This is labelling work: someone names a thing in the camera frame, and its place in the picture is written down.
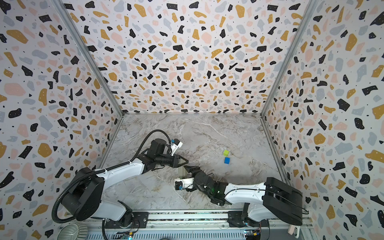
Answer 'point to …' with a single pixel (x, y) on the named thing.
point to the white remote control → (182, 173)
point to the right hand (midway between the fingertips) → (184, 167)
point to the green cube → (226, 153)
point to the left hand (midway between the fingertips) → (187, 160)
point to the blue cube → (227, 160)
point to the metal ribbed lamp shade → (73, 231)
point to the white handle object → (295, 230)
